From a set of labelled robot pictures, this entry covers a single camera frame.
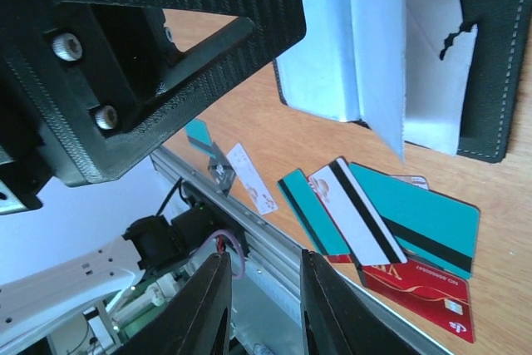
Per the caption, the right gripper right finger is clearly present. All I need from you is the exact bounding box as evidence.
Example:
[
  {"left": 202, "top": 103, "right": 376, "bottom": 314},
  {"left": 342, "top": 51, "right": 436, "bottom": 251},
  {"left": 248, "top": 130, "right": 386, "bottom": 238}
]
[{"left": 300, "top": 249, "right": 419, "bottom": 354}]

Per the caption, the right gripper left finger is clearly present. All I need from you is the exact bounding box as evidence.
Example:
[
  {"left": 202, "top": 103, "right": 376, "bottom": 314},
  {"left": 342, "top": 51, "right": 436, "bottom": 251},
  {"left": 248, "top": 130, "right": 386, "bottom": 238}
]
[{"left": 120, "top": 253, "right": 232, "bottom": 355}]

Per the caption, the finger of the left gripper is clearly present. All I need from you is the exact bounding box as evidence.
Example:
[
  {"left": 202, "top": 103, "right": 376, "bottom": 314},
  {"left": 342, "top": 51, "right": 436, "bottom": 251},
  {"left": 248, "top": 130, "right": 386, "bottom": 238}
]
[{"left": 1, "top": 0, "right": 306, "bottom": 186}]

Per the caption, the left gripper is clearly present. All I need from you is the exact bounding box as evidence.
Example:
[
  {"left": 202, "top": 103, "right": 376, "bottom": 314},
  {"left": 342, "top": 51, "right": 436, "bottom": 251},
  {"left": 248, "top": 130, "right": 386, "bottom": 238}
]
[{"left": 1, "top": 17, "right": 52, "bottom": 215}]

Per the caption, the black leather card holder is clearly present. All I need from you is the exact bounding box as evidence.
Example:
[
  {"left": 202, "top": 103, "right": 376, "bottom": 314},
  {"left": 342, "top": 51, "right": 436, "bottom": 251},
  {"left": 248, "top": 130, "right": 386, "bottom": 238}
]
[{"left": 273, "top": 0, "right": 531, "bottom": 163}]

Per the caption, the white card with black stripe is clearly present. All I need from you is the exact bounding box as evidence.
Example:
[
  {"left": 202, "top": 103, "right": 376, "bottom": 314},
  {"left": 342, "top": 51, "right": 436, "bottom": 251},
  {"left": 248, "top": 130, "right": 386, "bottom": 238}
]
[{"left": 308, "top": 157, "right": 407, "bottom": 266}]

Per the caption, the red card in pile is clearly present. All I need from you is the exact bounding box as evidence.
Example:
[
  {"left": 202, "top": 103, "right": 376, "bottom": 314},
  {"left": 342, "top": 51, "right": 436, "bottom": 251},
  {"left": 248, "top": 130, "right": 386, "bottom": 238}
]
[{"left": 358, "top": 254, "right": 475, "bottom": 343}]

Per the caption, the large teal card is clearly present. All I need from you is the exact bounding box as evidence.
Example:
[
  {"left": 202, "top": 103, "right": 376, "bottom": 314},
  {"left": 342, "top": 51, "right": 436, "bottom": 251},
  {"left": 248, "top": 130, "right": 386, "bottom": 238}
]
[{"left": 349, "top": 163, "right": 480, "bottom": 279}]

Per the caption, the teal card with black stripe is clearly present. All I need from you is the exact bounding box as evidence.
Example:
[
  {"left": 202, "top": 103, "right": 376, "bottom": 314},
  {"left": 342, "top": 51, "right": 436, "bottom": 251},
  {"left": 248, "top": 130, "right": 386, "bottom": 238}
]
[{"left": 278, "top": 169, "right": 327, "bottom": 255}]

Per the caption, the teal card far left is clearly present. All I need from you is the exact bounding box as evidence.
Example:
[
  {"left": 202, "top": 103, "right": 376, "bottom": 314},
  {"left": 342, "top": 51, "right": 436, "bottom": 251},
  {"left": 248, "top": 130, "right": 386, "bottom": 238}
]
[{"left": 185, "top": 119, "right": 214, "bottom": 156}]

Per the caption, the black VIP card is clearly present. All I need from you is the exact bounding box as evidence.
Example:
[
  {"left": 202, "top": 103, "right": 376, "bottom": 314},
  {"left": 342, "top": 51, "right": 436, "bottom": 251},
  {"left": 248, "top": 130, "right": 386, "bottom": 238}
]
[{"left": 208, "top": 142, "right": 236, "bottom": 196}]

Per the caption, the white floral VIP card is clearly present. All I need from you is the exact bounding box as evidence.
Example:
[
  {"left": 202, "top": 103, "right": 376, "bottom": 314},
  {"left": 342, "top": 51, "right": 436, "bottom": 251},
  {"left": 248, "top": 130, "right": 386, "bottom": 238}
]
[{"left": 227, "top": 143, "right": 278, "bottom": 215}]

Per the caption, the aluminium front rail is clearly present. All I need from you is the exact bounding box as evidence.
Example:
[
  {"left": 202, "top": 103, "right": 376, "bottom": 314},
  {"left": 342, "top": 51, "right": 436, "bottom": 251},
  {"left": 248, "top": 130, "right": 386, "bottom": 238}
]
[{"left": 149, "top": 149, "right": 454, "bottom": 355}]

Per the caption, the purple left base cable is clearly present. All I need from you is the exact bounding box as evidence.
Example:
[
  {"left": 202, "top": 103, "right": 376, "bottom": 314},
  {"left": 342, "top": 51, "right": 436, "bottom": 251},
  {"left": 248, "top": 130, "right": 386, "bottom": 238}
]
[{"left": 190, "top": 229, "right": 246, "bottom": 280}]

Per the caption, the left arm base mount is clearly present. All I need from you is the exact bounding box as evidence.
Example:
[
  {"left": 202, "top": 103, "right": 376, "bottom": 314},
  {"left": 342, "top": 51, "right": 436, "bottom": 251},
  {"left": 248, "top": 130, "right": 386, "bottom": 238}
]
[{"left": 123, "top": 179, "right": 249, "bottom": 279}]

